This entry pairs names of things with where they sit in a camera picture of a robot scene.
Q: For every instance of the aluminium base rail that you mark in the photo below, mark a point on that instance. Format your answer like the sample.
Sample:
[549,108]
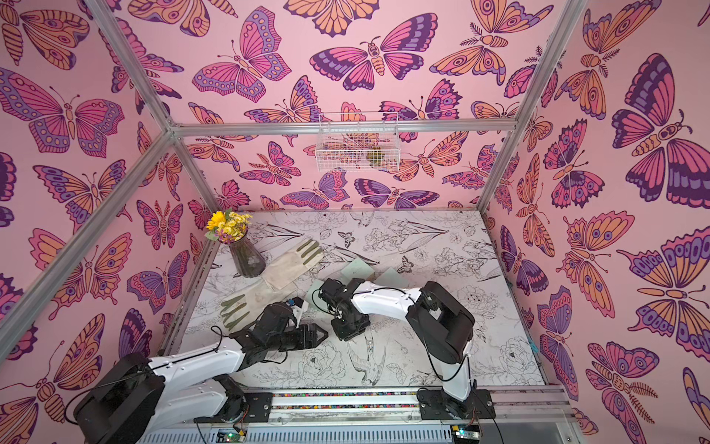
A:
[410,405]

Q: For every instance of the beige garden glove far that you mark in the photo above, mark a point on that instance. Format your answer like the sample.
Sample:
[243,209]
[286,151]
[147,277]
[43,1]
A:
[294,263]

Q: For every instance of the beige garden glove near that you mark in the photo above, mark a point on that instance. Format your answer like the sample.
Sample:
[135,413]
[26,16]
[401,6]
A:
[245,305]

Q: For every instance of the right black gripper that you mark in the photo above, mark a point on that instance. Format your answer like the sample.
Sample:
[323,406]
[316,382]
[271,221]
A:
[344,320]

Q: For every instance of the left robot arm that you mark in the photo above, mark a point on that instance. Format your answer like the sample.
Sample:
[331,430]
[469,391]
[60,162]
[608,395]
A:
[141,395]

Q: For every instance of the beige garden glove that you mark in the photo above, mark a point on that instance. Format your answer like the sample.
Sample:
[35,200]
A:
[245,305]
[294,263]

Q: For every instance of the mint jewelry box right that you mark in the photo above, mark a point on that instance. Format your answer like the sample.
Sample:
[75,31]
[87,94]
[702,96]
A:
[391,278]

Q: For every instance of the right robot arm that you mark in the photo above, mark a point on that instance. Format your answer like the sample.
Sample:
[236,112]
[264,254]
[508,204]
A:
[440,322]

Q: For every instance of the white wire basket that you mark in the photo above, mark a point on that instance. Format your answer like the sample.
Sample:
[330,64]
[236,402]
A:
[344,138]

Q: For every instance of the yellow flower bouquet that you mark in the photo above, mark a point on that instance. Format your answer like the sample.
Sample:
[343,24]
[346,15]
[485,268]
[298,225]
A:
[227,226]

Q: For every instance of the glass vase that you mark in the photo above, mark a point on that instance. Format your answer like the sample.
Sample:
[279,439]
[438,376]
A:
[248,260]

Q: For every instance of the green fruit in basket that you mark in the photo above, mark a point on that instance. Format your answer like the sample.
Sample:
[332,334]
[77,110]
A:
[377,157]

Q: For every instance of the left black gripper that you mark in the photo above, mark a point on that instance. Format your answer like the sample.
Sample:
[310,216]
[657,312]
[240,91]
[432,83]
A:
[312,341]

